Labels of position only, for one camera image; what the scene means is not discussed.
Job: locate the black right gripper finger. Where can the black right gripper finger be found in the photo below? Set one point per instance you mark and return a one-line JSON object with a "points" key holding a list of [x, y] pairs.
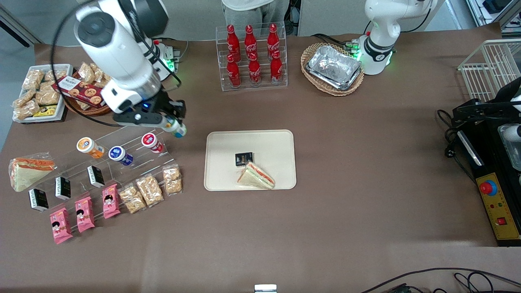
{"points": [[167, 118], [180, 109]]}

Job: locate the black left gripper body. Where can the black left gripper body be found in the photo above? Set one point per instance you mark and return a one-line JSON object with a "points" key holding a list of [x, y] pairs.
{"points": [[501, 96]]}

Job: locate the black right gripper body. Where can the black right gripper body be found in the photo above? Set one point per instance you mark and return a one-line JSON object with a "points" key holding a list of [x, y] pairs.
{"points": [[166, 102]]}

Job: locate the green-lid yogurt cup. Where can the green-lid yogurt cup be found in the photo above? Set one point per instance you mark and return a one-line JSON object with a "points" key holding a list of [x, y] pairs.
{"points": [[179, 130]]}

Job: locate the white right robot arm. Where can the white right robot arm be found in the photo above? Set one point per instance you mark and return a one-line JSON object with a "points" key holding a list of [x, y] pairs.
{"points": [[118, 49]]}

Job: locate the red gum bottle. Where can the red gum bottle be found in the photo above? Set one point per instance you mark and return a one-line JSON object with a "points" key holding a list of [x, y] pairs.
{"points": [[152, 142]]}

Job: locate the white rectangular snack tray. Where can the white rectangular snack tray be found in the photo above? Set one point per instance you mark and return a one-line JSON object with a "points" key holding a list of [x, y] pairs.
{"points": [[61, 110]]}

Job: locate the beige plastic tray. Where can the beige plastic tray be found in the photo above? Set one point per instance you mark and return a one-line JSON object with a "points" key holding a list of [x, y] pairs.
{"points": [[268, 146]]}

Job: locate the aluminium foil tray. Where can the aluminium foil tray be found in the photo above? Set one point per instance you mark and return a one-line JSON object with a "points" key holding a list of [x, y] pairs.
{"points": [[333, 67]]}

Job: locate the clear acrylic tiered shelf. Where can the clear acrylic tiered shelf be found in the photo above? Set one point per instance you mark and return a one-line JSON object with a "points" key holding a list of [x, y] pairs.
{"points": [[154, 162]]}

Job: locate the blue-lid yogurt cup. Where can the blue-lid yogurt cup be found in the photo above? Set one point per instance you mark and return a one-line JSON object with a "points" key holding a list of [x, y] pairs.
{"points": [[120, 155]]}

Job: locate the red cola bottle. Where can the red cola bottle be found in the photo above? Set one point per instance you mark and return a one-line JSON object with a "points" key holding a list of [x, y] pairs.
{"points": [[273, 40], [233, 73], [233, 40], [276, 69], [255, 71], [250, 40]]}

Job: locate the dark wicker basket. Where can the dark wicker basket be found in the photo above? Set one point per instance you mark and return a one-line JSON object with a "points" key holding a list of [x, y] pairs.
{"points": [[87, 111]]}

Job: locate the red cookie box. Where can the red cookie box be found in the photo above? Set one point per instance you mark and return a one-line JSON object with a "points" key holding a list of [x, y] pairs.
{"points": [[81, 91]]}

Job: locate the metal storage rack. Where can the metal storage rack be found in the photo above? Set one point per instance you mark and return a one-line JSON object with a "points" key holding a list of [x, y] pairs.
{"points": [[494, 12]]}

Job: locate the orange-lid yogurt cup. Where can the orange-lid yogurt cup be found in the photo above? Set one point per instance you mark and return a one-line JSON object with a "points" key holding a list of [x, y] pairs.
{"points": [[89, 147]]}

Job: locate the small black box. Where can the small black box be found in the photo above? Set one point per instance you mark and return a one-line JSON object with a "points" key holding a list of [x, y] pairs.
{"points": [[96, 176], [243, 158], [63, 188], [38, 199]]}

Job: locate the clear acrylic bottle rack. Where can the clear acrylic bottle rack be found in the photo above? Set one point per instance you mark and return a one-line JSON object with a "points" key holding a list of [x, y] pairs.
{"points": [[264, 87]]}

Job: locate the red emergency stop button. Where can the red emergency stop button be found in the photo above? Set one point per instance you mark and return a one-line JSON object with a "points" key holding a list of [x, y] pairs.
{"points": [[487, 187]]}

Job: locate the pink snack packet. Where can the pink snack packet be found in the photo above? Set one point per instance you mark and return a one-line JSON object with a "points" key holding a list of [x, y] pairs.
{"points": [[84, 215], [61, 226], [110, 201]]}

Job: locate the wrapped triangle sandwich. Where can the wrapped triangle sandwich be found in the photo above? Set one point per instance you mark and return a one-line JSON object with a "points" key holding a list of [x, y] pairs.
{"points": [[256, 177], [28, 173]]}

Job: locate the yellow snack packet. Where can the yellow snack packet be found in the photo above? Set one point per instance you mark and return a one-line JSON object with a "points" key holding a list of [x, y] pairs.
{"points": [[44, 111]]}

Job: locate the person in grey trousers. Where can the person in grey trousers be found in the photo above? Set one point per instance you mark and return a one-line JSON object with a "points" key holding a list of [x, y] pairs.
{"points": [[248, 12]]}

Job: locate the black control box yellow panel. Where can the black control box yellow panel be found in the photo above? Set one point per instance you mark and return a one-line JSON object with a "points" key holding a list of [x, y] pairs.
{"points": [[494, 228]]}

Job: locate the light wicker basket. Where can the light wicker basket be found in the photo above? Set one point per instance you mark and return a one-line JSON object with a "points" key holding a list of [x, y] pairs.
{"points": [[325, 91]]}

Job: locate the silver metal clip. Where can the silver metal clip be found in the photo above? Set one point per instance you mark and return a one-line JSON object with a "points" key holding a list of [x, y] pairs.
{"points": [[265, 288]]}

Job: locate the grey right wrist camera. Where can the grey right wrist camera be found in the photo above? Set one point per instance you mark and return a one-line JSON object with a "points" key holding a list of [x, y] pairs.
{"points": [[138, 118]]}

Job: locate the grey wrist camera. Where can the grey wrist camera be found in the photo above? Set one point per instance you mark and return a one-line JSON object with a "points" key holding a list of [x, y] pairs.
{"points": [[512, 132], [138, 118]]}

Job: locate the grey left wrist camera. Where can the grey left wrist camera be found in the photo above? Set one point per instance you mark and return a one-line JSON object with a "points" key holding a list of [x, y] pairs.
{"points": [[512, 132]]}

